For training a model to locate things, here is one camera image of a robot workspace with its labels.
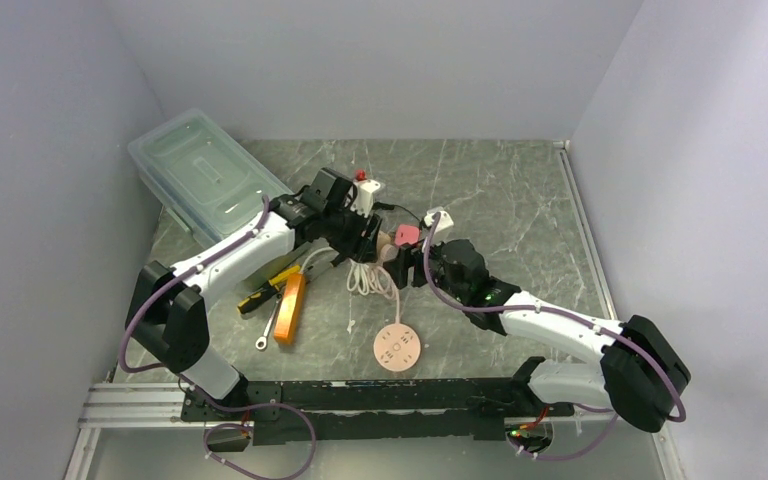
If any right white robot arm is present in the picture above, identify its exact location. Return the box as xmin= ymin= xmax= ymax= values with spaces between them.
xmin=383 ymin=239 xmax=691 ymax=433

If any silver wrench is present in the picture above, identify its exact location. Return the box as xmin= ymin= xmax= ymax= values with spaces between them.
xmin=255 ymin=296 xmax=283 ymax=351

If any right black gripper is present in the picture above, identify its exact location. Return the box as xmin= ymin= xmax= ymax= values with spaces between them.
xmin=383 ymin=230 xmax=468 ymax=304

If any orange power strip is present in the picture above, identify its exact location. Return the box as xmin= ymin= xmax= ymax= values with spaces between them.
xmin=273 ymin=273 xmax=307 ymax=345

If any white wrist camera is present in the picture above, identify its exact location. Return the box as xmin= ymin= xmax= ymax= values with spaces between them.
xmin=350 ymin=169 xmax=385 ymax=217
xmin=422 ymin=207 xmax=454 ymax=242

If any beige cube socket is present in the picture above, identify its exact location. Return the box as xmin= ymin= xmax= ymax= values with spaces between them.
xmin=376 ymin=232 xmax=399 ymax=265

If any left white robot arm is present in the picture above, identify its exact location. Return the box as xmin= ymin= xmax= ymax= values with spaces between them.
xmin=118 ymin=167 xmax=383 ymax=420

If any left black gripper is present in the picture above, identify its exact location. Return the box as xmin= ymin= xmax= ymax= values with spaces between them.
xmin=321 ymin=198 xmax=382 ymax=263

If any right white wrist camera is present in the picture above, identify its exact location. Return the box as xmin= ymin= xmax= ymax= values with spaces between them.
xmin=422 ymin=207 xmax=454 ymax=242

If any yellow black screwdriver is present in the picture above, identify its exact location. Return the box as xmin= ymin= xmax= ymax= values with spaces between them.
xmin=237 ymin=279 xmax=286 ymax=316

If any white power strip cable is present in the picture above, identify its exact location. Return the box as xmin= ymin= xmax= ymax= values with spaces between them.
xmin=299 ymin=247 xmax=395 ymax=299

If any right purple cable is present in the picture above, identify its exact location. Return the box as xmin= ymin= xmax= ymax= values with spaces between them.
xmin=421 ymin=213 xmax=688 ymax=463

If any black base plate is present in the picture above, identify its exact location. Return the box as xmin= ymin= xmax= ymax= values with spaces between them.
xmin=180 ymin=377 xmax=574 ymax=446

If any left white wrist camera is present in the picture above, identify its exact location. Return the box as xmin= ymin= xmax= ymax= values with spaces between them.
xmin=350 ymin=169 xmax=385 ymax=217

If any pink socket cable plug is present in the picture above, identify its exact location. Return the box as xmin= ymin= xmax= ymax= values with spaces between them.
xmin=378 ymin=264 xmax=402 ymax=324

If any pink round socket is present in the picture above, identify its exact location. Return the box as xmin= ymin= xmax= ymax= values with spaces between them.
xmin=373 ymin=323 xmax=422 ymax=372

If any yellow handled screwdriver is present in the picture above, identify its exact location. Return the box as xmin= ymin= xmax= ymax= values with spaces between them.
xmin=261 ymin=264 xmax=301 ymax=288

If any clear plastic storage box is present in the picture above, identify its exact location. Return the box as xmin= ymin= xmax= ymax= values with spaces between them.
xmin=128 ymin=108 xmax=292 ymax=248

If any aluminium rail frame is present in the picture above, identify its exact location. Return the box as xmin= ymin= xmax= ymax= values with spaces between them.
xmin=78 ymin=383 xmax=224 ymax=429

